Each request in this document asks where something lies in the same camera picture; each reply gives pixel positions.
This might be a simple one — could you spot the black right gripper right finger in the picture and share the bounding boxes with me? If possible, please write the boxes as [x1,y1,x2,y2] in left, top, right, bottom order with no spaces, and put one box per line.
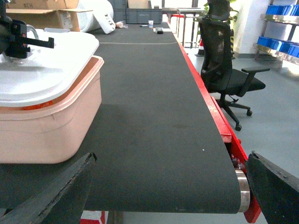
[245,152,299,224]

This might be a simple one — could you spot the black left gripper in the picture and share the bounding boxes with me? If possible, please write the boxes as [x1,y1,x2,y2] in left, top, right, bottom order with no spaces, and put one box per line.
[0,0,54,59]

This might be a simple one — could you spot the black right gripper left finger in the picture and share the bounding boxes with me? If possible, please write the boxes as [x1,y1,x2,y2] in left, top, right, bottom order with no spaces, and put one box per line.
[0,153,97,224]

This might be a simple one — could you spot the white box lid with handle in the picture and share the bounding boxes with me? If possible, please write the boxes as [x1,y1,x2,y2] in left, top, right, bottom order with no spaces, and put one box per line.
[0,29,99,107]

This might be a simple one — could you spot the brown cardboard box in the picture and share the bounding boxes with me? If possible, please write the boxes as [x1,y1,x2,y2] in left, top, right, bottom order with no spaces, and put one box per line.
[6,0,92,32]

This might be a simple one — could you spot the pink plastic storage box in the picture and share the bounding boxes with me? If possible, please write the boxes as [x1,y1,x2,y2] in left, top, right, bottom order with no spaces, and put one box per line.
[0,56,104,164]

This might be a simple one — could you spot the red white traffic cone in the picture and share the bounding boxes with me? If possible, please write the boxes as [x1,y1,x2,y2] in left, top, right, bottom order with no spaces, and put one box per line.
[80,210,108,224]

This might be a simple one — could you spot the steel conveyor roller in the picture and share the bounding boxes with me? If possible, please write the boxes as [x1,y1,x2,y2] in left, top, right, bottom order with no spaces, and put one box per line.
[235,168,250,212]

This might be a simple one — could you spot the white foam roll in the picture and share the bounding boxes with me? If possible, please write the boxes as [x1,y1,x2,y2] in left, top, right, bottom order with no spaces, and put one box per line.
[77,0,116,34]

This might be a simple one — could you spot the grey plastic crate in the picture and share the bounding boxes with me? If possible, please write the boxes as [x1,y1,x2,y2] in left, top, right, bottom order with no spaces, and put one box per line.
[108,0,163,24]

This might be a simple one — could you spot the black conveyor belt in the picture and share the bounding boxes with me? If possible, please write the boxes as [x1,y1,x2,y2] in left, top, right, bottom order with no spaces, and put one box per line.
[0,25,241,214]

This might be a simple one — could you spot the white paper cup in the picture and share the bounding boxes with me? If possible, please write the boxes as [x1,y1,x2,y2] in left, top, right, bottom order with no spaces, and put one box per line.
[148,20,154,28]

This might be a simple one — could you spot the steel shelf rack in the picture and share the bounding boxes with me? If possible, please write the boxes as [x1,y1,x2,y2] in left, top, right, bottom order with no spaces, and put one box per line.
[253,0,299,65]

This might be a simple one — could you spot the blue bins on shelf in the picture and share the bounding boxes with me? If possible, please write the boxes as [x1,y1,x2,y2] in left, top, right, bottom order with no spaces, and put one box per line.
[254,0,299,64]

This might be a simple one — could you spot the red conveyor frame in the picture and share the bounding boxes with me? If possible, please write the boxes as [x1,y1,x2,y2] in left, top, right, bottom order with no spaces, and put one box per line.
[167,22,261,224]

